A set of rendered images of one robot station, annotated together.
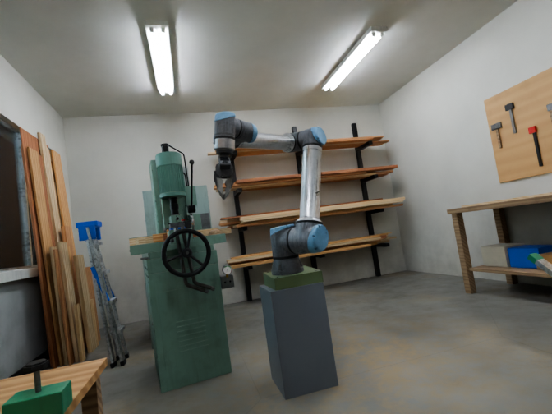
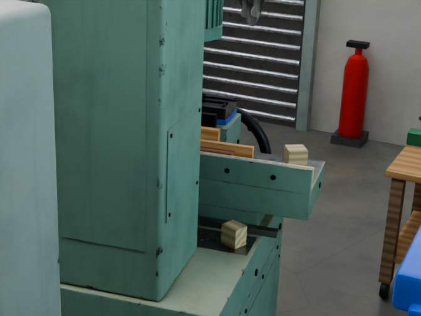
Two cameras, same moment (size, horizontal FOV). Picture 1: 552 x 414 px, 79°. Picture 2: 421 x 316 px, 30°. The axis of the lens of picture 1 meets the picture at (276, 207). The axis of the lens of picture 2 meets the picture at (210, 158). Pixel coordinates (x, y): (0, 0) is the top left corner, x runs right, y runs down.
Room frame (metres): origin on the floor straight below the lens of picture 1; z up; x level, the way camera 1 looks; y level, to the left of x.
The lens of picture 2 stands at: (3.54, 1.80, 1.55)
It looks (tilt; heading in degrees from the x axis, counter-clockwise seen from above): 21 degrees down; 220
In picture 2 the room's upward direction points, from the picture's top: 2 degrees clockwise
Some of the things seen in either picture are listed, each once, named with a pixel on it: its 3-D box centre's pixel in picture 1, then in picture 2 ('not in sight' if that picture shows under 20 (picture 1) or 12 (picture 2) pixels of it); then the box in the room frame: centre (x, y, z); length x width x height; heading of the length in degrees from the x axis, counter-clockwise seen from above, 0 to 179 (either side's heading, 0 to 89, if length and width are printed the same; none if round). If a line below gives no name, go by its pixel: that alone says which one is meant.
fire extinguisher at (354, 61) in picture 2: not in sight; (354, 93); (-0.40, -0.40, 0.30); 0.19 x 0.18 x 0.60; 15
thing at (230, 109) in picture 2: (179, 225); (205, 105); (2.15, 0.62, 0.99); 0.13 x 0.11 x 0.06; 114
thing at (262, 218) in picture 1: (313, 203); not in sight; (4.73, -0.53, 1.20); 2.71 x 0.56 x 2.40; 105
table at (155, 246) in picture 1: (179, 244); (194, 163); (2.23, 0.66, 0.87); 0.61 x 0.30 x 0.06; 114
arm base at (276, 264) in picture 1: (287, 263); not in sight; (1.98, -0.02, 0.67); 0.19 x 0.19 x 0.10
